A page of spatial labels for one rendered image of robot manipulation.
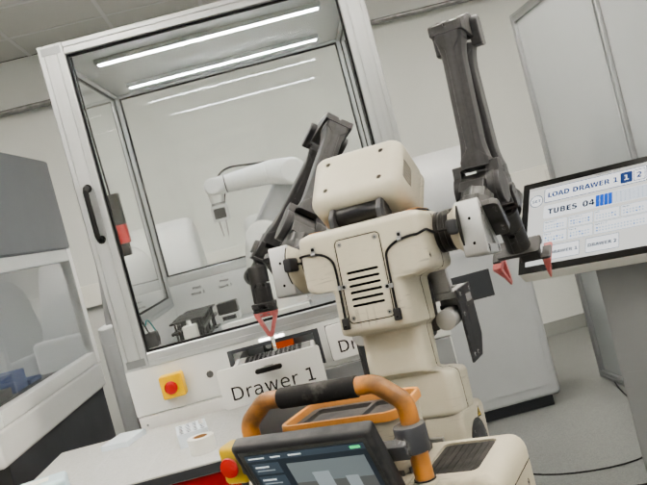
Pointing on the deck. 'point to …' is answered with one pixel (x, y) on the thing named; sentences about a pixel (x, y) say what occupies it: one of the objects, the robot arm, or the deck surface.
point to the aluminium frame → (131, 357)
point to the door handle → (92, 214)
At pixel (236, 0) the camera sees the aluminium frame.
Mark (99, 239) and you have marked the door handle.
